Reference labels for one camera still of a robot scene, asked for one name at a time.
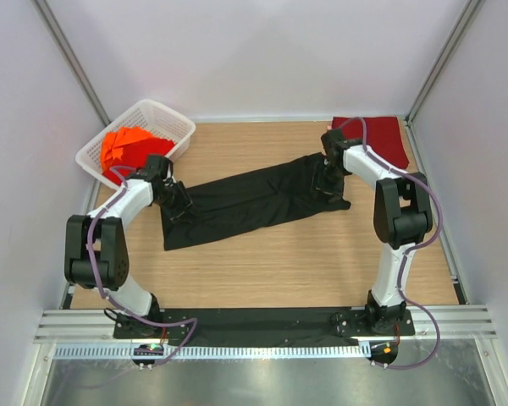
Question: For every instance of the red t-shirt in basket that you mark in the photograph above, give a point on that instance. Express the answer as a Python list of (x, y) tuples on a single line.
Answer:
[(134, 155)]

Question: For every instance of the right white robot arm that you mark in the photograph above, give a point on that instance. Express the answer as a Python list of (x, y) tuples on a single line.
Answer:
[(401, 217)]

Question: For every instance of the orange t-shirt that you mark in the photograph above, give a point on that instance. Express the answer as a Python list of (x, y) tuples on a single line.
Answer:
[(113, 143)]

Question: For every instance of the aluminium frame rail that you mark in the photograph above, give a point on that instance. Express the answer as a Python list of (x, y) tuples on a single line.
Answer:
[(461, 321)]

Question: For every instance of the white slotted cable duct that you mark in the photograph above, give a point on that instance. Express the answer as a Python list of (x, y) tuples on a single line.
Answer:
[(152, 351)]

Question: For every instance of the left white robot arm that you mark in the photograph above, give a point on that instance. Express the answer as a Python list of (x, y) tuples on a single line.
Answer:
[(96, 255)]

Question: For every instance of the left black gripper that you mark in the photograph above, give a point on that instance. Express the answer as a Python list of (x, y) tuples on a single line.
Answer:
[(184, 200)]

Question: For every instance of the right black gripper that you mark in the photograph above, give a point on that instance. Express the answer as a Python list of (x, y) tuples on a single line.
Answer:
[(335, 192)]

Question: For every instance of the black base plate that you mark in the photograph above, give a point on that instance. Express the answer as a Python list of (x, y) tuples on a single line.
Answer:
[(262, 327)]

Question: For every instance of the folded dark red t-shirt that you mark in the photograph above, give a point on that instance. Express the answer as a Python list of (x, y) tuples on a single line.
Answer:
[(383, 135)]

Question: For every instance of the black t-shirt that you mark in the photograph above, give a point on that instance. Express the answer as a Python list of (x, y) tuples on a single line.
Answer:
[(245, 202)]

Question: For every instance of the white plastic basket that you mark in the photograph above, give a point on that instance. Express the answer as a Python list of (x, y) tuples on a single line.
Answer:
[(158, 119)]

